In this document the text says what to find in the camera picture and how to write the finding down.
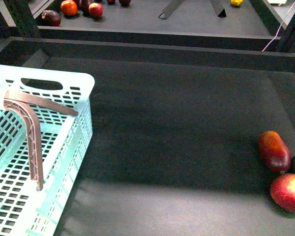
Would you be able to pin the brown flat right gripper finger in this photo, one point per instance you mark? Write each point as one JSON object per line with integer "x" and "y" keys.
{"x": 21, "y": 98}

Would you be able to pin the brown lattice left gripper finger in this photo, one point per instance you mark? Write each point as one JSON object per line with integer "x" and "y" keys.
{"x": 33, "y": 135}

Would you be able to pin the light blue plastic basket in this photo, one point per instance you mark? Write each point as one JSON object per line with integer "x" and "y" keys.
{"x": 25, "y": 211}

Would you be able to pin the red yellow apple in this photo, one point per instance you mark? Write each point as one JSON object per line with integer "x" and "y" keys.
{"x": 282, "y": 191}

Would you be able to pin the red apple on shelf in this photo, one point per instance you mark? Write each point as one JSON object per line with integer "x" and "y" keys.
{"x": 95, "y": 10}

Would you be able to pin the white zip tie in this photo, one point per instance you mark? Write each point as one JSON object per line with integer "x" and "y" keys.
{"x": 3, "y": 93}

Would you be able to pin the dark purple fruit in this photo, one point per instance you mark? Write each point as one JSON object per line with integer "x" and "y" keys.
{"x": 51, "y": 18}

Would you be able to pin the orange red fruit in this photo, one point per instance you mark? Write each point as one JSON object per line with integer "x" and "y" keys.
{"x": 69, "y": 8}

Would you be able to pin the dark maroon fruit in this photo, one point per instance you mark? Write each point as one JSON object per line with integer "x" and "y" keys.
{"x": 83, "y": 5}

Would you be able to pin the dark plum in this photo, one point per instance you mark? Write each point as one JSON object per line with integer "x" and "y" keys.
{"x": 124, "y": 3}
{"x": 110, "y": 2}

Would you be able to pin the dark plum right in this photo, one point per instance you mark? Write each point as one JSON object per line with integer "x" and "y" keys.
{"x": 124, "y": 3}

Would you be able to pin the yellow lemon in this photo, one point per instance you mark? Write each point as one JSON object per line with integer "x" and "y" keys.
{"x": 236, "y": 3}

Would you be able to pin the red mango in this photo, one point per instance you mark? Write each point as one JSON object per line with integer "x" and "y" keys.
{"x": 274, "y": 152}

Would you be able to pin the left metal shelf bracket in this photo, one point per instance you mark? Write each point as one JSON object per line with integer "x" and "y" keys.
{"x": 169, "y": 9}

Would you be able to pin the metal shelf bracket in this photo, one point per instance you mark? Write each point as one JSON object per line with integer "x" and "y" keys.
{"x": 218, "y": 8}
{"x": 169, "y": 9}

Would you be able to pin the right metal shelf bracket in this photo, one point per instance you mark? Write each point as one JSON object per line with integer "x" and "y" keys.
{"x": 218, "y": 8}

